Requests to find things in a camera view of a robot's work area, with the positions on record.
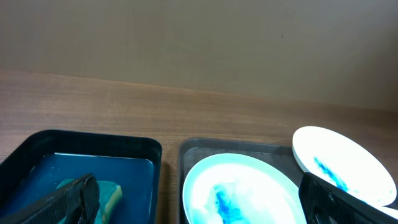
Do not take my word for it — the small black water tray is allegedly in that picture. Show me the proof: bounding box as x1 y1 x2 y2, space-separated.
1 130 162 223

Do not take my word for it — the white plate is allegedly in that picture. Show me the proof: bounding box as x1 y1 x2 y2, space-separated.
182 153 306 223
376 207 398 220
292 126 397 206

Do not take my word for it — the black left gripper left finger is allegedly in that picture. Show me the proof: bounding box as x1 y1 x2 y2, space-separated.
1 174 100 224

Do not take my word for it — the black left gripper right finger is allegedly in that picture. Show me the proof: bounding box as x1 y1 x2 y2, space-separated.
298 172 397 224

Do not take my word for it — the green yellow sponge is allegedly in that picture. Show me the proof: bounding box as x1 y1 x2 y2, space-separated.
55 178 123 224

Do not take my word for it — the large dark metal tray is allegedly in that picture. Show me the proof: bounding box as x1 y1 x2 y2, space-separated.
176 137 398 224

